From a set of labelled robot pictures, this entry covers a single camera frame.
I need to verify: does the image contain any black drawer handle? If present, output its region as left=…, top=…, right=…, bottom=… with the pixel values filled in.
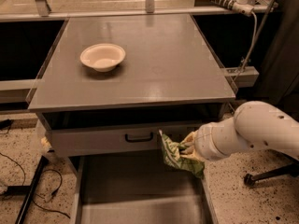
left=124, top=133, right=153, bottom=143

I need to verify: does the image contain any grey metal frame rail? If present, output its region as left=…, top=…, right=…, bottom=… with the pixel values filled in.
left=0, top=4, right=272, bottom=22

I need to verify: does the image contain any open grey middle drawer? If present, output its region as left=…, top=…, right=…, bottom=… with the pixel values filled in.
left=70, top=150, right=218, bottom=224

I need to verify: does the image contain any grey drawer cabinet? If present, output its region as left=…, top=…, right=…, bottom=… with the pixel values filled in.
left=27, top=13, right=237, bottom=224

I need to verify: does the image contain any white power strip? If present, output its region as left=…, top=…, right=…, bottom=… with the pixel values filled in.
left=209, top=0, right=254, bottom=16

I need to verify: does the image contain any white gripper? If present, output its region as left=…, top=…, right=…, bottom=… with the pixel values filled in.
left=179, top=121, right=231, bottom=161

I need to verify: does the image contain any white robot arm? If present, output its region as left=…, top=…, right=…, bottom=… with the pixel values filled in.
left=182, top=101, right=299, bottom=161

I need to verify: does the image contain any grey top drawer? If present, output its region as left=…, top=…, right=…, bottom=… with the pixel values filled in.
left=46, top=119, right=212, bottom=157

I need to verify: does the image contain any black metal floor bar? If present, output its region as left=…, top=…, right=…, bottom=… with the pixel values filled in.
left=15, top=156, right=49, bottom=224

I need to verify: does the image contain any black floor cable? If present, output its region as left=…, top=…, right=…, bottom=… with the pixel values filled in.
left=0, top=151, right=72, bottom=219

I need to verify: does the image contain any green jalapeno chip bag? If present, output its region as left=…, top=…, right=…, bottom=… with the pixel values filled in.
left=159, top=130, right=205, bottom=178

